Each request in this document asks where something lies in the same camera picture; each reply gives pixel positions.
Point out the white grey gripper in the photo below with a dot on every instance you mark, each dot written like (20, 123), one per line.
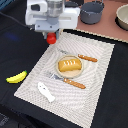
(47, 16)

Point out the red tomato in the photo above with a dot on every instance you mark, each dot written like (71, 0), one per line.
(51, 38)

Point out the golden bread loaf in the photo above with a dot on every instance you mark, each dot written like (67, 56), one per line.
(69, 65)

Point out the yellow banana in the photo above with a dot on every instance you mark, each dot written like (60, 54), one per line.
(17, 78)

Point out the white toy fish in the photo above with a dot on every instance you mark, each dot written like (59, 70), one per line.
(45, 92)

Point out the large grey pot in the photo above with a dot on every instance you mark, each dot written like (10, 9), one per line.
(91, 12)

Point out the pink wooden board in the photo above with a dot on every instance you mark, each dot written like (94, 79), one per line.
(107, 26)

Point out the round beige plate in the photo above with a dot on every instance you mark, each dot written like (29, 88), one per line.
(69, 74)

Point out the beige bowl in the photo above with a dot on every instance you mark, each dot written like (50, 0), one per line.
(122, 15)

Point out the beige woven placemat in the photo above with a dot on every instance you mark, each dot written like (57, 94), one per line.
(73, 107)

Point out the knife with wooden handle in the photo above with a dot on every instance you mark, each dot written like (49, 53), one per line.
(80, 56)

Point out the fork with wooden handle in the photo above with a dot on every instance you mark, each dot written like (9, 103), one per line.
(68, 81)

